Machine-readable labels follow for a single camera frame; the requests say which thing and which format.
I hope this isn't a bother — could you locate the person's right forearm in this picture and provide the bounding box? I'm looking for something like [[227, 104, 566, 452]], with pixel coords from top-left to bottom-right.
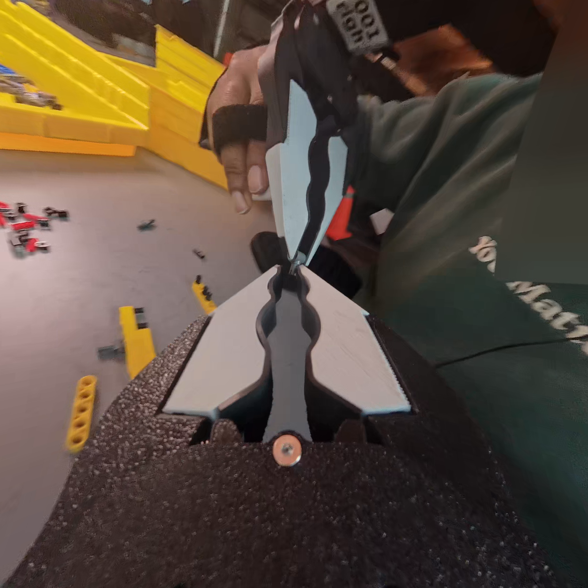
[[349, 73, 543, 230]]

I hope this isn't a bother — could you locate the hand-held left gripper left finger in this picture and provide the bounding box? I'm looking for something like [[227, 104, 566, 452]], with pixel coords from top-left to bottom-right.
[[163, 265, 282, 443]]

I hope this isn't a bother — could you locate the short yellow lego beam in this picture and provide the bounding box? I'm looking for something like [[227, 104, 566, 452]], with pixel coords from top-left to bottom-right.
[[65, 375, 98, 454], [137, 327, 158, 368]]

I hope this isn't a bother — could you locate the long yellow lego beam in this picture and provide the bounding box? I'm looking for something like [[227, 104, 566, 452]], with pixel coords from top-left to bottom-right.
[[191, 275, 217, 315], [119, 305, 158, 380]]

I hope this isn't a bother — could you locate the pile of small lego pieces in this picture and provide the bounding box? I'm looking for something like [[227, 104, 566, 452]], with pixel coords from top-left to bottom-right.
[[0, 200, 70, 259]]

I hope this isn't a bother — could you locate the heap of grey lego parts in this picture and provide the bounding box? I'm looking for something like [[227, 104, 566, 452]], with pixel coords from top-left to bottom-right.
[[0, 64, 63, 112]]

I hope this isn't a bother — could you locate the black drawstring cord with toggle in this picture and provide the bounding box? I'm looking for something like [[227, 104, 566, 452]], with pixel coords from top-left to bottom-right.
[[435, 337, 588, 368]]

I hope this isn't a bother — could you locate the orange traffic cone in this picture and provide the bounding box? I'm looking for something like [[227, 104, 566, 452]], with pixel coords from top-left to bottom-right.
[[327, 185, 357, 243]]

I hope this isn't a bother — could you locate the black quilted cushion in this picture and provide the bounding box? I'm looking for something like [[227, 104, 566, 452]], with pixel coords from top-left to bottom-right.
[[250, 231, 364, 301]]

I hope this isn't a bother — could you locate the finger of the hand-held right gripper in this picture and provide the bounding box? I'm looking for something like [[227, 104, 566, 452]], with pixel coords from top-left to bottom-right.
[[266, 79, 319, 260], [300, 137, 349, 267]]

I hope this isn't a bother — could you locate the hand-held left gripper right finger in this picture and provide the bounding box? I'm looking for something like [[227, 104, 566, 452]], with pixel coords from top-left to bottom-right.
[[298, 266, 412, 441]]

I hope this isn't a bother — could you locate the yellow plastic bin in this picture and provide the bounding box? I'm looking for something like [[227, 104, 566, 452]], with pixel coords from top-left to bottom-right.
[[110, 25, 231, 191], [0, 0, 151, 158]]

